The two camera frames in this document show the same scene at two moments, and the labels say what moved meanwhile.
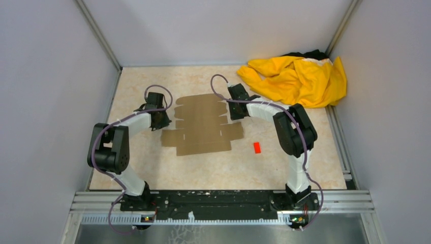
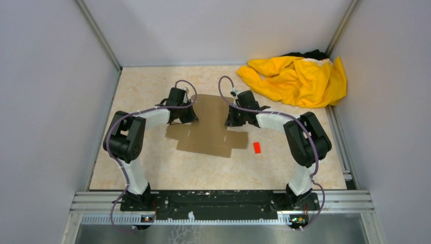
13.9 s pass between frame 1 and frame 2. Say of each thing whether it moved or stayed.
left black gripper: moved
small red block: stayed
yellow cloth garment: stayed
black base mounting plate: stayed
